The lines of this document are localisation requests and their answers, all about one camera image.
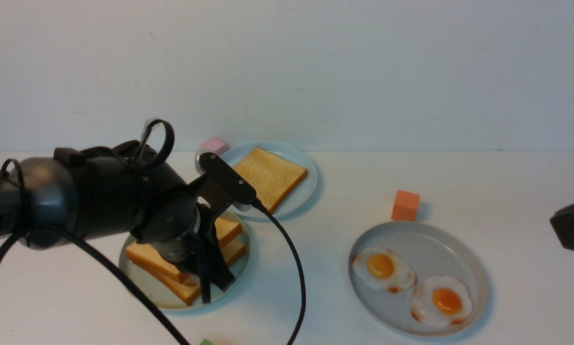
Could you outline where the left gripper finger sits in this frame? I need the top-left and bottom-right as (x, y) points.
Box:
(209, 240), (236, 292)
(198, 249), (211, 304)

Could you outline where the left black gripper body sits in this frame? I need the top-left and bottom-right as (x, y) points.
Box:
(136, 189), (220, 276)

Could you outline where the sandwich toast slice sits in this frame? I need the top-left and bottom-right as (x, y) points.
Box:
(142, 247), (249, 310)

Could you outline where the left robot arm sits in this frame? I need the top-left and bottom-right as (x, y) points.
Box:
(0, 140), (256, 304)

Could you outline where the pale green sandwich plate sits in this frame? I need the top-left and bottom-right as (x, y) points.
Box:
(118, 210), (251, 312)

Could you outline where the light blue bread plate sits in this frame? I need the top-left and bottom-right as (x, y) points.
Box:
(221, 141), (318, 219)

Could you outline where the pink cube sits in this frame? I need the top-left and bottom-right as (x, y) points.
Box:
(199, 137), (228, 156)

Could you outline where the left fried egg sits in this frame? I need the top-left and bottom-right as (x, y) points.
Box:
(351, 247), (418, 293)

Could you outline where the orange cube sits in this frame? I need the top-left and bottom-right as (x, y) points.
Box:
(391, 190), (420, 221)

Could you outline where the grey plate with eggs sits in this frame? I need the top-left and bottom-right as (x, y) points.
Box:
(348, 221), (489, 338)

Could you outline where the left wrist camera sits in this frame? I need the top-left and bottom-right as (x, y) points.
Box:
(189, 150), (258, 211)

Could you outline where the left camera black cable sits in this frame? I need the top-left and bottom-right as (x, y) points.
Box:
(251, 199), (307, 345)

